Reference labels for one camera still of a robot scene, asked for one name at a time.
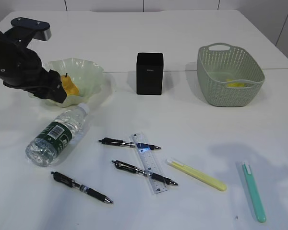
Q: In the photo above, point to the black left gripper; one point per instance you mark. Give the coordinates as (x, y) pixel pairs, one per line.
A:
(21, 68)

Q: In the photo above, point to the yellow pear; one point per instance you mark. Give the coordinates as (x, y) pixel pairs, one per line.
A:
(68, 85)

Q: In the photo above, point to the clear water bottle green label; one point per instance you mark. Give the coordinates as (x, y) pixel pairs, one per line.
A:
(46, 147)

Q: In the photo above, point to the yellow waste paper wrapper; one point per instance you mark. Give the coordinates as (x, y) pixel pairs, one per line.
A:
(231, 83)

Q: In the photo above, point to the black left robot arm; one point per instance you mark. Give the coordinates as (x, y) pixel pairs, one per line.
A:
(21, 68)

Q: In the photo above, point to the green ruffled glass plate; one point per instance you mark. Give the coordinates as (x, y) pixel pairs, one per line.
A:
(86, 75)

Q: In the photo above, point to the black pen upper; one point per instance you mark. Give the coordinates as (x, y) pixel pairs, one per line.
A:
(121, 143)

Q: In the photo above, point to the black pen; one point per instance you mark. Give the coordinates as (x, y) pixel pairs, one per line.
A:
(132, 169)
(121, 143)
(61, 178)

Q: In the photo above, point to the green woven plastic basket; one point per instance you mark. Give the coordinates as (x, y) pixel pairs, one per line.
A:
(219, 61)

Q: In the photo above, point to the black pen lower left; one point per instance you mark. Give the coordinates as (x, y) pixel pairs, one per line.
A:
(61, 178)

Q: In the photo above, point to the black square pen holder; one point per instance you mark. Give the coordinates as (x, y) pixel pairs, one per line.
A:
(149, 73)

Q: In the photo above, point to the mint green pen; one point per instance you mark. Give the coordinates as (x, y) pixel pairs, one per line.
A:
(254, 193)

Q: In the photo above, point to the black pen middle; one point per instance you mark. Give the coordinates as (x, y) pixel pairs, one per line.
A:
(132, 169)

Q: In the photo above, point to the yellow pen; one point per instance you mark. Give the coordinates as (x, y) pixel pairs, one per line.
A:
(213, 182)

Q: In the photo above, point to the clear plastic ruler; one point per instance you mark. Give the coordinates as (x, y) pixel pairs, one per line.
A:
(149, 162)

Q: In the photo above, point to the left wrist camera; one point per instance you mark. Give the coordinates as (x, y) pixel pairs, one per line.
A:
(24, 30)

